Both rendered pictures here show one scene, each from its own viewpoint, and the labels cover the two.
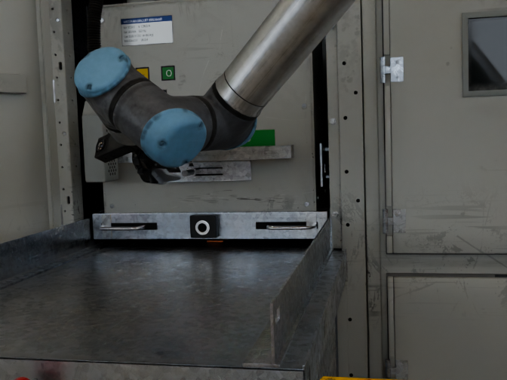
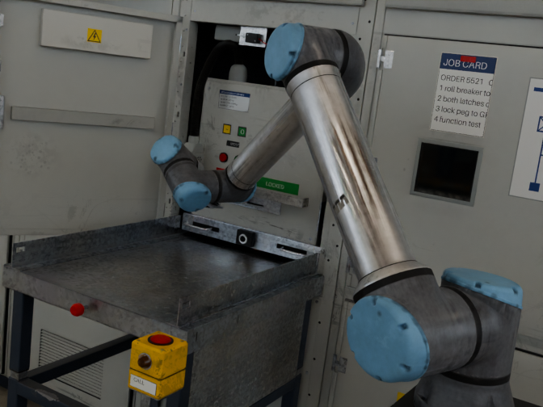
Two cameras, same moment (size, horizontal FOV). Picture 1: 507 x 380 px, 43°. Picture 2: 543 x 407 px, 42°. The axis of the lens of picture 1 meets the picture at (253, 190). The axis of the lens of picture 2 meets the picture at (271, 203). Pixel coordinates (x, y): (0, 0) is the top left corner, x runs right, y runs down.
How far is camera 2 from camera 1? 1.03 m
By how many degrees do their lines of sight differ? 18
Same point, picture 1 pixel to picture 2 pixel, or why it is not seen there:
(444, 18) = (407, 138)
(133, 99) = (174, 171)
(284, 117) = (306, 178)
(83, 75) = (154, 150)
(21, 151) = (145, 165)
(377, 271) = (341, 295)
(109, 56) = (170, 142)
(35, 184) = (151, 186)
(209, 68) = not seen: hidden behind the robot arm
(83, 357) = (107, 300)
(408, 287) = not seen: hidden behind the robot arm
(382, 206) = not seen: hidden behind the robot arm
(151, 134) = (177, 193)
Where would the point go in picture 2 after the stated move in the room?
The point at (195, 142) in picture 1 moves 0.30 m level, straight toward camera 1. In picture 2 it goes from (203, 200) to (158, 219)
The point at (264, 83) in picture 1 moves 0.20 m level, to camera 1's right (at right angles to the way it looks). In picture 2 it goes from (248, 174) to (322, 186)
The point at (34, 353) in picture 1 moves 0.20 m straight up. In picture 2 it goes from (90, 293) to (95, 215)
